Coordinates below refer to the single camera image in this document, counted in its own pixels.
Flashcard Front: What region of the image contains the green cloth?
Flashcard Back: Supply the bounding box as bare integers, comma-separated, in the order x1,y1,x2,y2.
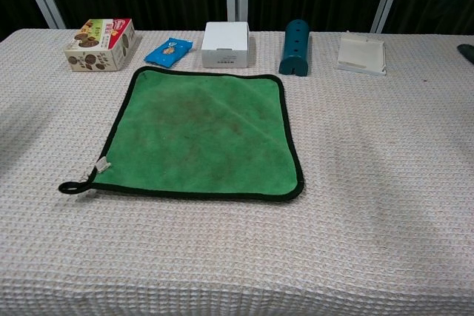
58,66,306,202

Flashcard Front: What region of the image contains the cookie box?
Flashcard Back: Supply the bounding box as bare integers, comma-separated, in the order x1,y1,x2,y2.
63,18,136,73

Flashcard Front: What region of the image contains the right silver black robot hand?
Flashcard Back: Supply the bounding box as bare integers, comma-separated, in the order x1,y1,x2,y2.
456,43,474,64

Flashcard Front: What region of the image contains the beige waffle tablecloth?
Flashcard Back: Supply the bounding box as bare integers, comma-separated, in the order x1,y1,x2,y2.
0,28,474,316

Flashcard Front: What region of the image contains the teal cylindrical holder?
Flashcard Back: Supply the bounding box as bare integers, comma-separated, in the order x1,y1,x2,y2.
278,19,310,77

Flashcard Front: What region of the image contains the beige flat box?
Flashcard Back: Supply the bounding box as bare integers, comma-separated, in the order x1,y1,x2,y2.
336,31,388,77

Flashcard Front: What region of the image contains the white cardboard box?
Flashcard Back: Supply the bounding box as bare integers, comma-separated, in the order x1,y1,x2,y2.
201,21,250,70

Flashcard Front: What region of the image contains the blue snack packet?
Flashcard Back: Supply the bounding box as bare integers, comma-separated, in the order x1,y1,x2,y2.
143,37,195,68

